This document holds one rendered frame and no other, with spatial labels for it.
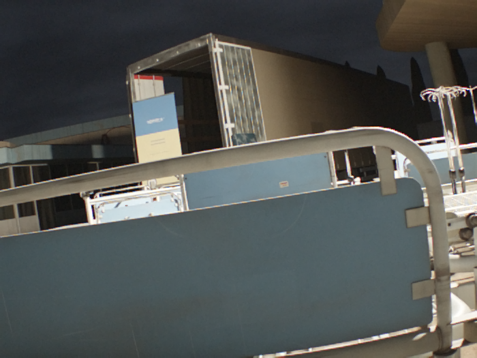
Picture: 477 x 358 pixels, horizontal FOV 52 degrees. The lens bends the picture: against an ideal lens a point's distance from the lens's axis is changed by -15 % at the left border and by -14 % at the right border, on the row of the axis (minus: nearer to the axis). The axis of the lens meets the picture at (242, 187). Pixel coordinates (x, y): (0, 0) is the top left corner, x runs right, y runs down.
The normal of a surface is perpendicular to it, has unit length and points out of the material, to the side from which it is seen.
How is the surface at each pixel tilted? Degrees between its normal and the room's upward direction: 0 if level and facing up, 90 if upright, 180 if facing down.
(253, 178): 90
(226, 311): 90
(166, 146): 90
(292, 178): 90
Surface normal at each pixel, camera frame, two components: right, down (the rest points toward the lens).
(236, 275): -0.10, 0.02
